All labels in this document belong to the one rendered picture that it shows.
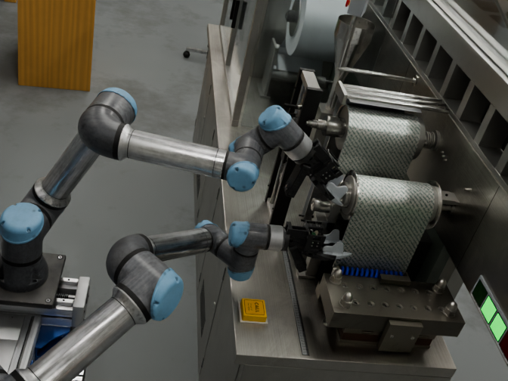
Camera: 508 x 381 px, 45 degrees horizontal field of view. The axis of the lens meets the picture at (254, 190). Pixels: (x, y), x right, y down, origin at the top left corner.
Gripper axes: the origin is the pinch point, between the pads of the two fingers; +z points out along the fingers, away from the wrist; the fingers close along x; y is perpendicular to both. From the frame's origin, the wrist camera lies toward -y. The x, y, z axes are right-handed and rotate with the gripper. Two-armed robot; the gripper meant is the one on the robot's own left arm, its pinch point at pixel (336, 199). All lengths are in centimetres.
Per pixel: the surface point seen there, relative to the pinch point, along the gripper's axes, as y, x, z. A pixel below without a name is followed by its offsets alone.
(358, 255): -5.6, -4.4, 19.0
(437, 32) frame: 52, 55, 6
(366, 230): 1.5, -4.4, 12.0
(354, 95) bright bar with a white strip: 19.5, 26.1, -9.9
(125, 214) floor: -134, 143, 34
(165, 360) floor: -117, 41, 53
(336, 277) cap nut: -12.4, -12.3, 14.3
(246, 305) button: -38.0, -13.7, 4.1
